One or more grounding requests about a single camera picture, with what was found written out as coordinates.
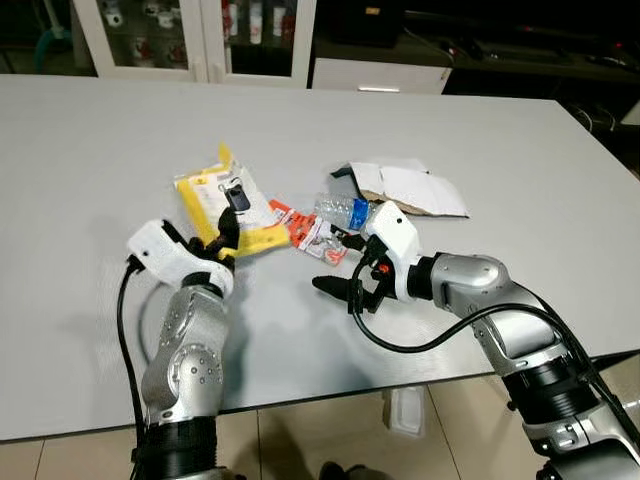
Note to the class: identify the yellow product package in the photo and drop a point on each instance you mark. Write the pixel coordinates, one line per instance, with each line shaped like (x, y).
(250, 195)

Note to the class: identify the red and white blister pack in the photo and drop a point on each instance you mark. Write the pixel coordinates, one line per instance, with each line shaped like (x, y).
(305, 228)

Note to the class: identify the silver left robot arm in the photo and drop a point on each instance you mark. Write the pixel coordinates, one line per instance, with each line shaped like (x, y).
(185, 370)

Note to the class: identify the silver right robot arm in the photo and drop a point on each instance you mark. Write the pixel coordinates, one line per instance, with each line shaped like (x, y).
(470, 280)

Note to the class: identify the clear plastic bottle blue label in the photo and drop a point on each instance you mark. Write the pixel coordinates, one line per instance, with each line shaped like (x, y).
(340, 210)

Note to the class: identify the flattened white cardboard box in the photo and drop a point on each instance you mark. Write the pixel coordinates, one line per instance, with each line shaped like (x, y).
(415, 190)

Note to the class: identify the white plastic container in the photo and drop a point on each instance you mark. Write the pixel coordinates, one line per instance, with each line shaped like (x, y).
(405, 412)

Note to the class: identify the right robot leg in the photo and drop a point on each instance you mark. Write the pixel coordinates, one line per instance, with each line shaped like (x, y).
(345, 472)

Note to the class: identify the white glass door cabinet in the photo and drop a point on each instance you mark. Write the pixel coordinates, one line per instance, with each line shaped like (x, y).
(200, 40)

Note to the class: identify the white drawer unit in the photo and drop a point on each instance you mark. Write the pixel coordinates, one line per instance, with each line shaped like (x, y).
(380, 75)

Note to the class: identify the dark cluttered desk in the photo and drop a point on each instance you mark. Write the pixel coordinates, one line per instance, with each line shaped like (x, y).
(520, 40)

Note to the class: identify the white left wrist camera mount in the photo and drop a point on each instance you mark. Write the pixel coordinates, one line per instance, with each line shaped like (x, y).
(160, 250)

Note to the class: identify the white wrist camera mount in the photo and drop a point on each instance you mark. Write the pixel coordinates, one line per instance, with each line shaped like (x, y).
(395, 235)
(160, 250)

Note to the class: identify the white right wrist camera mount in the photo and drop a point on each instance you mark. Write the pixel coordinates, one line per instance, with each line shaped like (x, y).
(395, 235)

